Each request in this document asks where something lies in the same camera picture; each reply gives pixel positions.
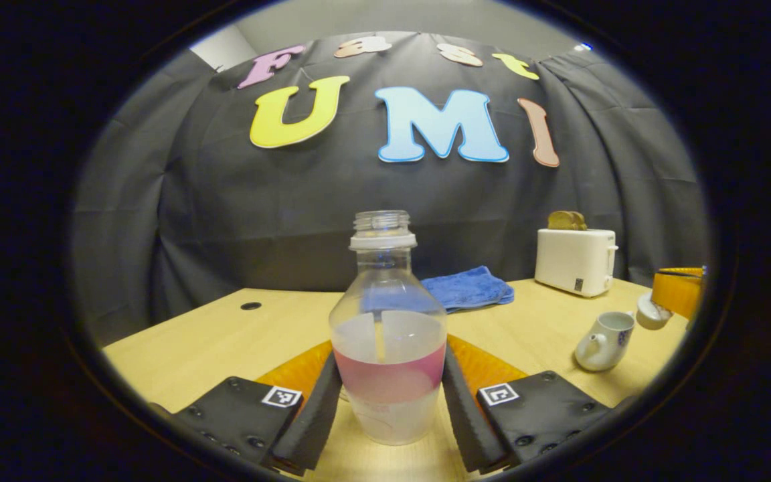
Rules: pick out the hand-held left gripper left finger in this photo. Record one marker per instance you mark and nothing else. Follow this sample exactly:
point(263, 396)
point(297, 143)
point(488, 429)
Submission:
point(312, 415)

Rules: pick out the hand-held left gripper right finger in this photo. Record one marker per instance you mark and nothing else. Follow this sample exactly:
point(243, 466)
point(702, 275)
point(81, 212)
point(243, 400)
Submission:
point(469, 422)

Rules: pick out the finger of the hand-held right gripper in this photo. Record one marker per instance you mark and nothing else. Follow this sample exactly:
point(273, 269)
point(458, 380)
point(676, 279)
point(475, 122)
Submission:
point(676, 291)

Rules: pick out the clear plastic water bottle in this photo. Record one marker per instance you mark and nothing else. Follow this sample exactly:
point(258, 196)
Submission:
point(389, 388)

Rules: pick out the white blue-flowered teacup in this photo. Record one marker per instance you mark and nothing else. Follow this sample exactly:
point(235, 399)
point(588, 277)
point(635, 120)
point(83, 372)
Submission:
point(600, 345)

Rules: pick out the white toaster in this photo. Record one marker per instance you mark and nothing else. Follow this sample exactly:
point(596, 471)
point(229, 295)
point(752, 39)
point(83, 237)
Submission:
point(573, 261)

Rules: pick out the brown bread slices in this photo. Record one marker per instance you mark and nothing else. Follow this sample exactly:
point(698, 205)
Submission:
point(566, 221)

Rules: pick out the blue folded towel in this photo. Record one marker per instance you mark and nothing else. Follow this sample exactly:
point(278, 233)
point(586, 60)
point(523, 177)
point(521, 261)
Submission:
point(476, 288)

